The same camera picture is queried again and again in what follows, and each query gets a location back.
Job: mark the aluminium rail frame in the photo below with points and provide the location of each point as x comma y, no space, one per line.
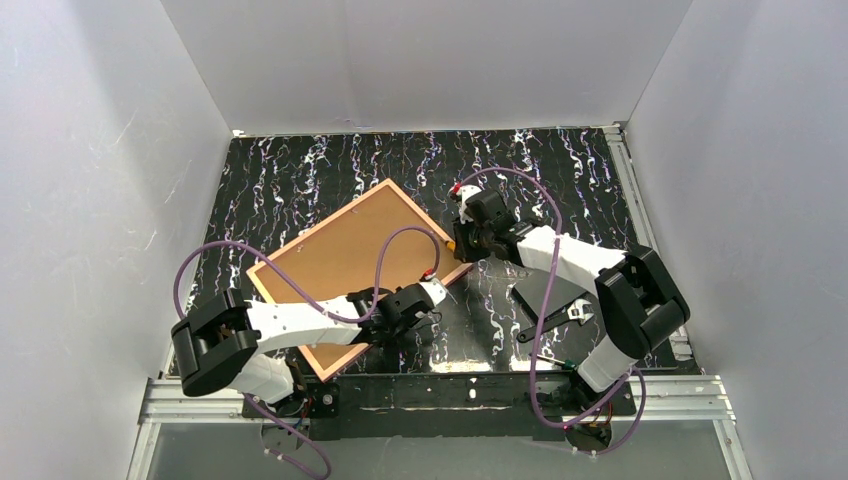
582,406

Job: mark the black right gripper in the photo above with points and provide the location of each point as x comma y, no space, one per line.
468,241

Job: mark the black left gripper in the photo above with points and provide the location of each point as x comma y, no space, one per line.
411,300

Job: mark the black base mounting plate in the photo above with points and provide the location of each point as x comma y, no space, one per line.
415,405

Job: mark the green handled screwdriver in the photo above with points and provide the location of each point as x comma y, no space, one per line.
549,363

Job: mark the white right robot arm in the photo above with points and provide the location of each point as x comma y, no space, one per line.
640,303

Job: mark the pink picture frame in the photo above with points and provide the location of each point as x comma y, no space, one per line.
339,254

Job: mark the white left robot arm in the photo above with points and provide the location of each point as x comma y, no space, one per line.
225,344

